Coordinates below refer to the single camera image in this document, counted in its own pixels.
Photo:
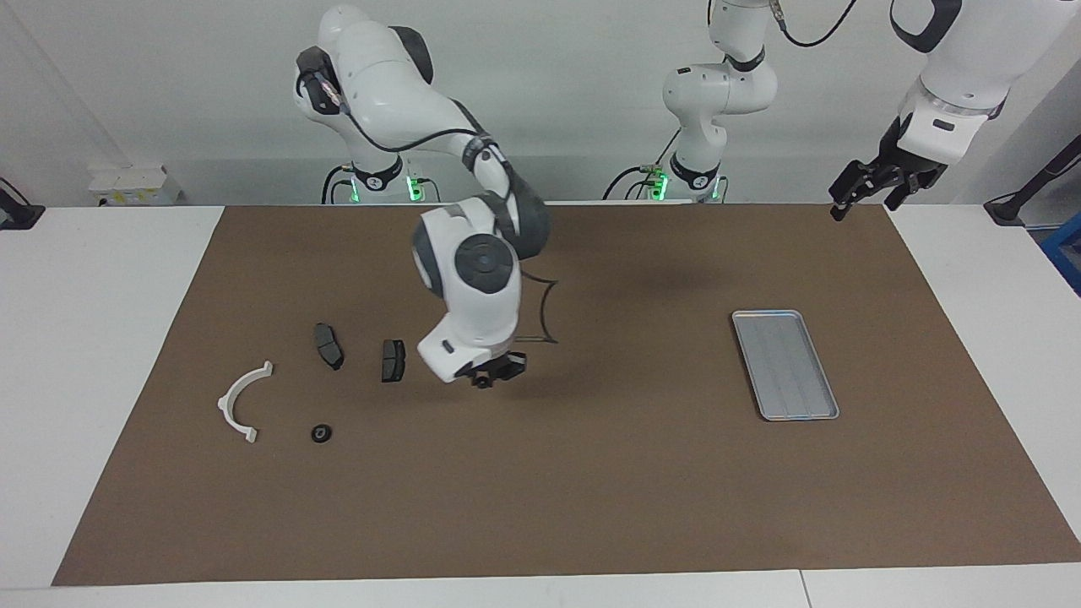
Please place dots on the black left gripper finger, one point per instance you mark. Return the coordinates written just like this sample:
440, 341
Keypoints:
853, 190
904, 192

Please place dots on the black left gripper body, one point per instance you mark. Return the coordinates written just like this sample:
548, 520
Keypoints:
908, 165

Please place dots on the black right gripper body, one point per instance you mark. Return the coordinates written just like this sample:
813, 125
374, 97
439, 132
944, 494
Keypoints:
498, 363

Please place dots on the small black bearing gear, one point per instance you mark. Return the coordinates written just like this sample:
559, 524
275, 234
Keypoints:
321, 433
482, 382

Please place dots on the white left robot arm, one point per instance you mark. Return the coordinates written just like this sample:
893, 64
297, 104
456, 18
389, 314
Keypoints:
718, 93

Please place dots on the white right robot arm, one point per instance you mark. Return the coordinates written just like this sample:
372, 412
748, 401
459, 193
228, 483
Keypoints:
473, 287

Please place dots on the silver metal tray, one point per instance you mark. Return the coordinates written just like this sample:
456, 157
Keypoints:
785, 363

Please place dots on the rectangular grey brake pad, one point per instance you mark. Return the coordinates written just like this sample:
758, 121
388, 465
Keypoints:
393, 360

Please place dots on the brown table mat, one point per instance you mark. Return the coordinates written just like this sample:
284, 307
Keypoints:
591, 473

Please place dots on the curved grey brake pad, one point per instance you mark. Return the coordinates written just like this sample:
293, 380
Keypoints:
329, 346

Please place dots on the blue crate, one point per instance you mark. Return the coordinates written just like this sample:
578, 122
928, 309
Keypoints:
1066, 253

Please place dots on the white power strip box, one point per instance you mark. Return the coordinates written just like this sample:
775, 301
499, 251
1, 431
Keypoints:
135, 186

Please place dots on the black table clamp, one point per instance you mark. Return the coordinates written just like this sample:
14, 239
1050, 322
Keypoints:
17, 213

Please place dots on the black camera stand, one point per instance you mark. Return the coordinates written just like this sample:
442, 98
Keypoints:
1026, 196

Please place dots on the white semicircular plastic bracket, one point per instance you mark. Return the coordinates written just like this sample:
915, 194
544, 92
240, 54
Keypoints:
226, 407

